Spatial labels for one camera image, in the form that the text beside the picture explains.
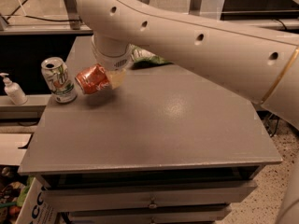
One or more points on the top drawer knob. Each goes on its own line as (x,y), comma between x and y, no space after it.
(152,204)

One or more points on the white pump bottle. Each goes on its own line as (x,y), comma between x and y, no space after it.
(13,90)

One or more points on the green chip bag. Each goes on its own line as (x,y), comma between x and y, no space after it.
(140,55)

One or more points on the left metal bracket post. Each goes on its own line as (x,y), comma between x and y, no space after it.
(72,13)

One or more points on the grey lower drawer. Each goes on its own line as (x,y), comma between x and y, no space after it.
(160,215)

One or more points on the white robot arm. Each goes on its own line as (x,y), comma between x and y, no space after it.
(258,64)

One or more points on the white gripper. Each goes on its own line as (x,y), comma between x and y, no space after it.
(114,62)

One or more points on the grey drawer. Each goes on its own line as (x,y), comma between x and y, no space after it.
(71,200)
(160,215)

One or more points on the grey top drawer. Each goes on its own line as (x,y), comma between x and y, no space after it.
(71,200)

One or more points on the red crushed coke can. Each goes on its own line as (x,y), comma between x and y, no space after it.
(92,79)

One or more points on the white green 7up can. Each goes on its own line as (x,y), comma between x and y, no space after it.
(55,73)

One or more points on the white cardboard box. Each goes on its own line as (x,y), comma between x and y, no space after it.
(35,209)

